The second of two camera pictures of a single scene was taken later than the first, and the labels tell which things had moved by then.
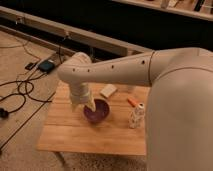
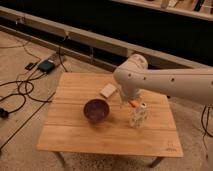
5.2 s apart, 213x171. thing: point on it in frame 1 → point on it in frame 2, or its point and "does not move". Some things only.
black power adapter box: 46,66 does not move
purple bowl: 101,113 does not move
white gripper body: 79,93 → 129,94
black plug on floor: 3,114 does not move
